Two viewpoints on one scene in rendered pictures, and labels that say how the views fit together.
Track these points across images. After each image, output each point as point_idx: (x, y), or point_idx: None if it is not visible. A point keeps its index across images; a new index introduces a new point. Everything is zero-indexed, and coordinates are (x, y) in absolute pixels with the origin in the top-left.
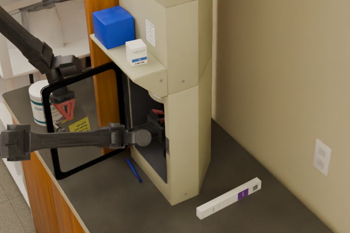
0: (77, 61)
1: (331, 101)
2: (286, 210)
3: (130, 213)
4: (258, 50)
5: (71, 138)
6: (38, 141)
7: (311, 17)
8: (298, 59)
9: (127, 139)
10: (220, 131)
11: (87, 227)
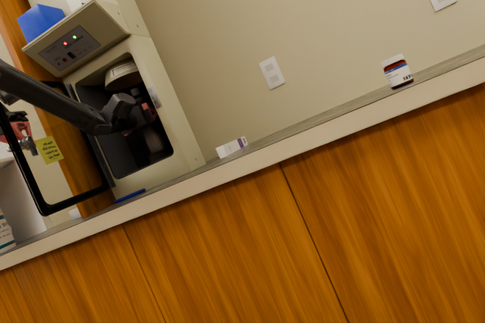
0: None
1: (250, 19)
2: (280, 130)
3: (157, 187)
4: (174, 64)
5: (47, 86)
6: (5, 63)
7: None
8: (208, 25)
9: (110, 108)
10: None
11: (118, 207)
